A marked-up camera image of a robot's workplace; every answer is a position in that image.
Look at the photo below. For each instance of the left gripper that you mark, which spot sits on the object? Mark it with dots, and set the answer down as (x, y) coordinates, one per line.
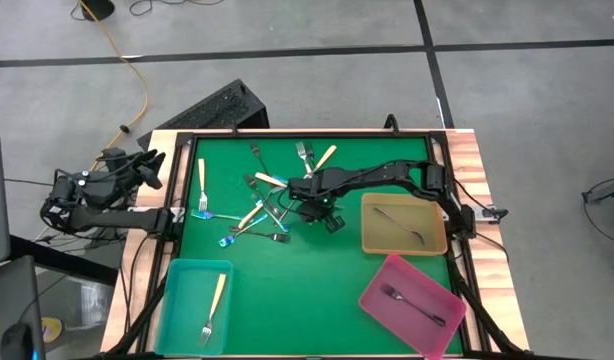
(104, 189)

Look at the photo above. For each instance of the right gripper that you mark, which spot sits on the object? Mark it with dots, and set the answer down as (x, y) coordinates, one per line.
(312, 187)

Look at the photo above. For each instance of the iridescent fork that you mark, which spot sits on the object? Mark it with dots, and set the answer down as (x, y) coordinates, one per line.
(281, 178)
(217, 216)
(226, 242)
(279, 222)

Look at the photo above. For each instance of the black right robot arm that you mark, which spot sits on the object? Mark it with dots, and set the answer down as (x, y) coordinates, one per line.
(377, 176)

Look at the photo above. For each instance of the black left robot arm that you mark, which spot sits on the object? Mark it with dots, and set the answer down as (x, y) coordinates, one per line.
(117, 219)

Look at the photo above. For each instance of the orange plastic bin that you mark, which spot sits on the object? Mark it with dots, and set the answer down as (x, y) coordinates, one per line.
(374, 240)

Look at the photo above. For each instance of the green table mat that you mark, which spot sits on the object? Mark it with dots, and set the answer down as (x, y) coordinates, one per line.
(297, 300)

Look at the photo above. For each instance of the black table clamp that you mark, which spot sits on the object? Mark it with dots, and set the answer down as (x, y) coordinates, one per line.
(398, 129)
(235, 131)

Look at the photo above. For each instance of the pink plastic bin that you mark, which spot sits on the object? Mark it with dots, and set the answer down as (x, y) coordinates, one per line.
(412, 280)

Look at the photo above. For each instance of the teal plastic bin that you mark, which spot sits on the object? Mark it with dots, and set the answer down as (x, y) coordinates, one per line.
(187, 310)

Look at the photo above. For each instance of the grey adapter box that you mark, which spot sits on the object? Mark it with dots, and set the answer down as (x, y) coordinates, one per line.
(487, 213)

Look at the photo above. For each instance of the black round stand base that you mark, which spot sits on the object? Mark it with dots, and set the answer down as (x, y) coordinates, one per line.
(99, 7)

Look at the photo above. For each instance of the yellow round sticker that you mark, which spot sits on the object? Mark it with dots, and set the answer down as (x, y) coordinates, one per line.
(52, 330)

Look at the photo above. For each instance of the black computer mouse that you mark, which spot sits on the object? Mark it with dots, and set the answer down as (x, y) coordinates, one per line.
(17, 342)

